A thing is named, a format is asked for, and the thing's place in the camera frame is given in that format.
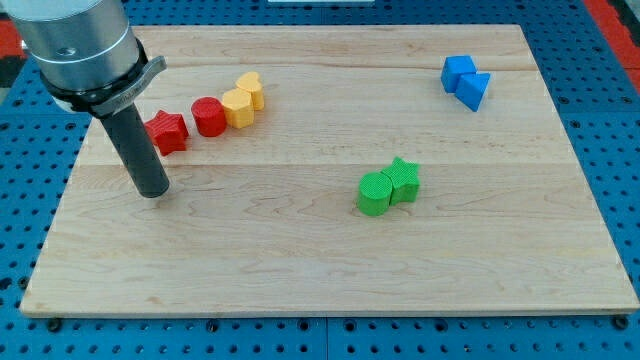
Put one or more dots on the yellow hexagon block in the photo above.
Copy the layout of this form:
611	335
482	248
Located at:
238	108

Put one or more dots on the blue triangle block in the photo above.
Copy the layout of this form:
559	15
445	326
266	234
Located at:
471	89

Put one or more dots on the green cylinder block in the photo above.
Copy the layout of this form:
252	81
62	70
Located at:
375	189

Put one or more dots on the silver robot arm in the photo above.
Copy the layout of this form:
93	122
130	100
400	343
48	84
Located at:
88	54

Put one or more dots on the yellow heart block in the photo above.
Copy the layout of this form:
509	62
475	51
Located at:
251	83

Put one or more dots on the blue cube block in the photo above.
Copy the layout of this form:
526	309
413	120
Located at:
454	67

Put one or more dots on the red cylinder block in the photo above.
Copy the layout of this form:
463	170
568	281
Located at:
209	116

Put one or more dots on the green star block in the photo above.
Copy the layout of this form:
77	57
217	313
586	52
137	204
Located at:
405	180

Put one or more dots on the wooden board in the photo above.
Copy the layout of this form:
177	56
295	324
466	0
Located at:
263	221

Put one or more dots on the dark cylindrical pointer tool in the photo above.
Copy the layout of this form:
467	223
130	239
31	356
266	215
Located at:
128	135

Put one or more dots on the red star block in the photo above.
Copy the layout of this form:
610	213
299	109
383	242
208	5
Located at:
168	132

